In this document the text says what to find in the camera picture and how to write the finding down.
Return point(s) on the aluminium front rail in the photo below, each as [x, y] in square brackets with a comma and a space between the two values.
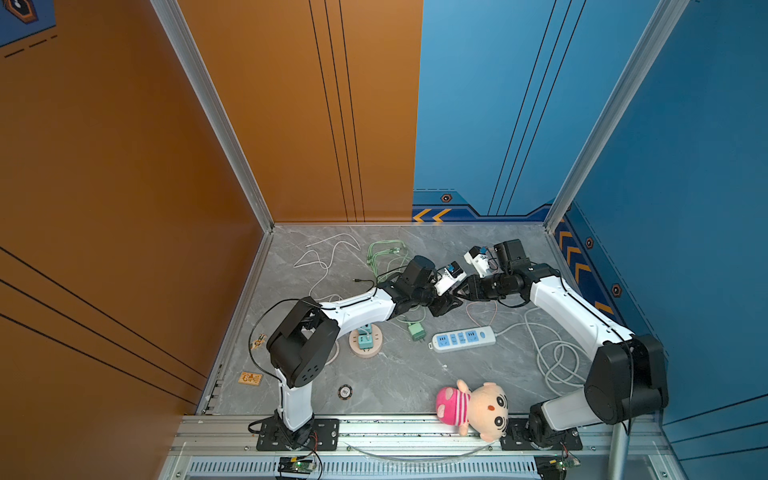
[405, 447]

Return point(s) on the left green circuit board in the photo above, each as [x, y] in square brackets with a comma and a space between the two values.
[297, 468]

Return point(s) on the right green circuit board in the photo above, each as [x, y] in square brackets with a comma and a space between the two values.
[550, 468]

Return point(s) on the green circuit board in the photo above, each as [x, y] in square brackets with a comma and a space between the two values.
[550, 468]
[297, 468]

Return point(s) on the orange matchbox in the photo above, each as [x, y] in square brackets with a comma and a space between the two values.
[250, 378]

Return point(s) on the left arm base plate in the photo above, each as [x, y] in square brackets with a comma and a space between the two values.
[273, 435]

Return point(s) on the teal charger with black cable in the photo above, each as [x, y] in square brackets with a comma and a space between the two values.
[365, 342]

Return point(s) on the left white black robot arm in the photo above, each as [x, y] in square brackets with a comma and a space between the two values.
[302, 343]

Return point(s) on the white blue power strip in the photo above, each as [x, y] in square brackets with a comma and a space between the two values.
[457, 340]

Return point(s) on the small orange connector piece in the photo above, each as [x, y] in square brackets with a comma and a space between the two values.
[258, 342]

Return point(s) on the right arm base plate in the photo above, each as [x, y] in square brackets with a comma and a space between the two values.
[521, 436]

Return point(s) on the green charger lower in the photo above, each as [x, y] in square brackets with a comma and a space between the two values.
[416, 331]

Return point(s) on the silver metal pole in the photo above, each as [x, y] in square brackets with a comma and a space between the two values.
[619, 449]

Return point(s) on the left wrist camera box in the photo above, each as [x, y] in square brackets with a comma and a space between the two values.
[448, 276]

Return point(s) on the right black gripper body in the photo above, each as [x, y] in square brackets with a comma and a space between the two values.
[489, 287]

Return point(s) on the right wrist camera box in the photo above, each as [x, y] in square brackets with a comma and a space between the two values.
[478, 258]

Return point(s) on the round pink power socket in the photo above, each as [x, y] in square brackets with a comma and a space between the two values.
[366, 354]

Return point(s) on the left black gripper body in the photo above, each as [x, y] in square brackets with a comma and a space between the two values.
[440, 304]

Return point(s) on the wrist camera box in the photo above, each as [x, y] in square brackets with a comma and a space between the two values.
[448, 276]
[478, 258]

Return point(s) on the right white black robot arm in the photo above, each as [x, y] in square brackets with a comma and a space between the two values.
[627, 376]

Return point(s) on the pink plush doll toy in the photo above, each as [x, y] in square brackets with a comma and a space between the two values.
[485, 409]

